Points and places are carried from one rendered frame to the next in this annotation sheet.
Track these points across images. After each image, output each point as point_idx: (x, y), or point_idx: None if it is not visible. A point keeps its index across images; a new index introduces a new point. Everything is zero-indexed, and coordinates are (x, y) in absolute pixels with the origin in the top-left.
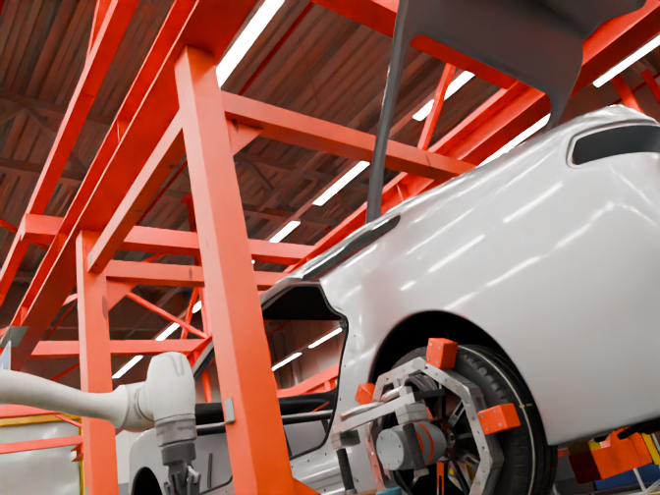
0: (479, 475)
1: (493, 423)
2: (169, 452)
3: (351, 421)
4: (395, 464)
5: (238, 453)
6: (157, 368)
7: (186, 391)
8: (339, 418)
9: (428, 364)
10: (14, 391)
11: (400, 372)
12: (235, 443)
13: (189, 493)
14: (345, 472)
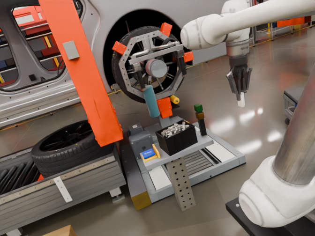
0: (180, 76)
1: (189, 58)
2: (247, 57)
3: (143, 57)
4: (161, 74)
5: (84, 77)
6: (247, 8)
7: None
8: (134, 56)
9: (163, 34)
10: None
11: (146, 36)
12: (79, 71)
13: (249, 77)
14: (143, 80)
